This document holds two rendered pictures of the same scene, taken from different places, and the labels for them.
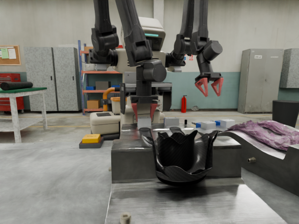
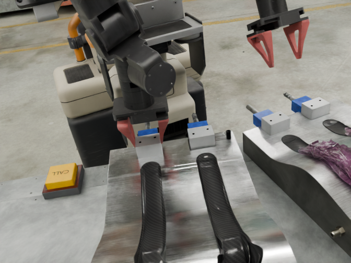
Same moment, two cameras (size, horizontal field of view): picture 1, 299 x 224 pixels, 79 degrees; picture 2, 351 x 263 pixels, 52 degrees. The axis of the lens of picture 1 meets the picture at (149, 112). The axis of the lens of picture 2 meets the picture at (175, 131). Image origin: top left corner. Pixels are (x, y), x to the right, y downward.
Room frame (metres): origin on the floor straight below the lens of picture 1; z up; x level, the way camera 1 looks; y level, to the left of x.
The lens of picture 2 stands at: (0.10, -0.09, 1.32)
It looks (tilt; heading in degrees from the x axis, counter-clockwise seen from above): 34 degrees down; 5
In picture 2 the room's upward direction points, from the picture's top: 9 degrees counter-clockwise
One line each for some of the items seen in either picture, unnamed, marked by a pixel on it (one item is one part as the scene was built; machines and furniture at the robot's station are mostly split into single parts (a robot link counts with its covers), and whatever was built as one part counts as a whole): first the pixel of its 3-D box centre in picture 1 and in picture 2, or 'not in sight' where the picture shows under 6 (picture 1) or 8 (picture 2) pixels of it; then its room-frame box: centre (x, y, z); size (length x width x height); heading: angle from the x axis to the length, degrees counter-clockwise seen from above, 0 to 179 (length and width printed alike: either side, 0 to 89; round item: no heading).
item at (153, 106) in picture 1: (147, 109); (151, 123); (0.69, 0.01, 0.95); 0.07 x 0.07 x 0.09; 6
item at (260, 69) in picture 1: (259, 82); not in sight; (5.75, -3.42, 0.98); 1.00 x 0.47 x 1.95; 92
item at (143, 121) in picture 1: (143, 121); (148, 136); (0.72, 0.03, 0.89); 0.13 x 0.05 x 0.05; 6
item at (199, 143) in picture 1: (169, 134); (188, 213); (0.48, -0.05, 0.92); 0.35 x 0.16 x 0.09; 5
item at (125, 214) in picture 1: (125, 218); not in sight; (0.23, 0.03, 0.87); 0.02 x 0.02 x 0.01
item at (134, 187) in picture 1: (166, 153); (186, 243); (0.46, -0.05, 0.87); 0.50 x 0.26 x 0.14; 5
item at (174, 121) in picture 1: (169, 121); (198, 129); (0.74, -0.08, 0.89); 0.13 x 0.05 x 0.05; 6
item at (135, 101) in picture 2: (143, 90); (138, 93); (0.69, 0.02, 1.02); 0.10 x 0.07 x 0.07; 96
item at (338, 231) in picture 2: (251, 160); (337, 232); (0.48, -0.28, 0.84); 0.02 x 0.01 x 0.02; 112
